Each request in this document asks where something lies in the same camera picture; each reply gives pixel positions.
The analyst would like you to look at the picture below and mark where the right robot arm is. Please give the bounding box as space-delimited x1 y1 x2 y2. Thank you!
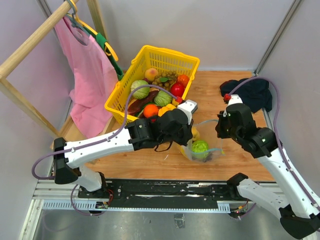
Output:
215 103 320 240

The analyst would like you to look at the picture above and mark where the orange persimmon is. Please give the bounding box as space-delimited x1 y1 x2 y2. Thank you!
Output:
177 74 190 88

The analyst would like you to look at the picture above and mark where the green custard apple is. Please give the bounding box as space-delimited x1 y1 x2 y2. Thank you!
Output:
191 140 209 159

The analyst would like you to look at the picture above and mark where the yellow bell pepper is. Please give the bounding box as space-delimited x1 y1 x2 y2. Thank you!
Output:
158 103 176 117

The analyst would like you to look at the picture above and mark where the purple cable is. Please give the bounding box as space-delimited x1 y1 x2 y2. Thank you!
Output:
31 84 181 216
224 76 320 208

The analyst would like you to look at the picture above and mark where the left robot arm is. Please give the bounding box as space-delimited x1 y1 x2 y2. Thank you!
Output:
54 108 193 198

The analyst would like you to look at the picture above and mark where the red apple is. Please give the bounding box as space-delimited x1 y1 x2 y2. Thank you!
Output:
170 82 185 97

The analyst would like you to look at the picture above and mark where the brown sweet potato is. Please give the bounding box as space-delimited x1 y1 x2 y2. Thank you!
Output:
127 90 159 116

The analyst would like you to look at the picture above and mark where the pink shirt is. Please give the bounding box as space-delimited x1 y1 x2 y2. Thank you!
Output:
54 16 118 138

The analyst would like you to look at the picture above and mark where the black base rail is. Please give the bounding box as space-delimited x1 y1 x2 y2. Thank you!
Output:
77 179 247 211

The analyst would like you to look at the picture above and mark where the wooden clothes rack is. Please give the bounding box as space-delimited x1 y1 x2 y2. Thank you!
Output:
0 0 112 165

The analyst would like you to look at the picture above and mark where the yellow hanger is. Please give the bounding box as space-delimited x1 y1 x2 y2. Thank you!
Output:
66 0 119 62

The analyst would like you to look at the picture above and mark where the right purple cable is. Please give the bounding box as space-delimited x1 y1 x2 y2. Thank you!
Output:
224 76 320 208

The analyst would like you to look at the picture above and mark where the grey hanger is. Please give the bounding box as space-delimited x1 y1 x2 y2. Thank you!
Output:
65 13 90 46

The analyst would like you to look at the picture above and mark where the yellow peach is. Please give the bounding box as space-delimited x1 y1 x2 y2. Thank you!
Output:
191 126 200 142

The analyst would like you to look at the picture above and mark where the yellow plastic basket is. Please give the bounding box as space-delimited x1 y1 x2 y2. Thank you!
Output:
104 45 200 124

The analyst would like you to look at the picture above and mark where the green garment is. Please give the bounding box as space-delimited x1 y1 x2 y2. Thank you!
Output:
83 25 124 81

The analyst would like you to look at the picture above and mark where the orange fruit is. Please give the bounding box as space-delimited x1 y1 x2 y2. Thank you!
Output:
143 104 159 118

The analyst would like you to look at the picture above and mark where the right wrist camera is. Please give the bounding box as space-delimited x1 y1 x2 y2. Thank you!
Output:
223 93 243 106

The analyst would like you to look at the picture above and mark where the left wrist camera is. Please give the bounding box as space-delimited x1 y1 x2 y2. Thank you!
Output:
177 99 198 123

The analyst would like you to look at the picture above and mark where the clear zip top bag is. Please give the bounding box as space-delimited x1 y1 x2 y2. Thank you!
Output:
180 119 225 163

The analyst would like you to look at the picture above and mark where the dark navy cloth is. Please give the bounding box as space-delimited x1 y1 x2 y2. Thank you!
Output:
219 78 273 113

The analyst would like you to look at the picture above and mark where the green grapes bunch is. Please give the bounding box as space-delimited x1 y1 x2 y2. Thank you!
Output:
151 71 178 91

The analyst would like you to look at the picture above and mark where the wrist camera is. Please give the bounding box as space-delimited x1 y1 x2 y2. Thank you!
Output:
223 93 243 106
177 99 198 123

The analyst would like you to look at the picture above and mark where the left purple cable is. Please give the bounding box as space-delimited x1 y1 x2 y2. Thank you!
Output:
31 84 181 216

